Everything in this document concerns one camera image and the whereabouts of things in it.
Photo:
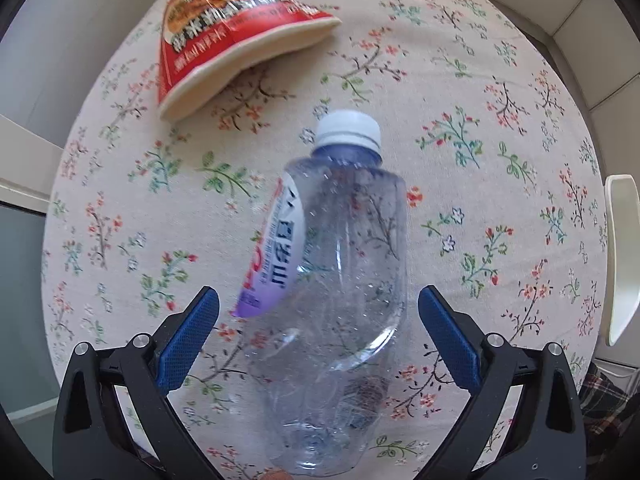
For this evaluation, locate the floral tablecloth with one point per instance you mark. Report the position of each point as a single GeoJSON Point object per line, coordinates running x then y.
{"type": "Point", "coordinates": [450, 185]}

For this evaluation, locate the plaid clothing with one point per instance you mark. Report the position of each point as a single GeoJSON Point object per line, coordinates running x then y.
{"type": "Point", "coordinates": [605, 410]}

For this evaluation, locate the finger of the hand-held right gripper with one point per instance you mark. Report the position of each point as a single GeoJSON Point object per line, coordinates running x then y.
{"type": "Point", "coordinates": [450, 340]}
{"type": "Point", "coordinates": [187, 340]}

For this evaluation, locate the squashed red paper bowl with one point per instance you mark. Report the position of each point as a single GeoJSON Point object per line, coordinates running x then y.
{"type": "Point", "coordinates": [225, 45]}

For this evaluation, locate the clear plastic bottle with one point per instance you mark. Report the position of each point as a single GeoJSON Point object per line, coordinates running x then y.
{"type": "Point", "coordinates": [340, 260]}

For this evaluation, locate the white plastic chair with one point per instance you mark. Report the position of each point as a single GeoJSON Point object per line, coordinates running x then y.
{"type": "Point", "coordinates": [622, 260]}

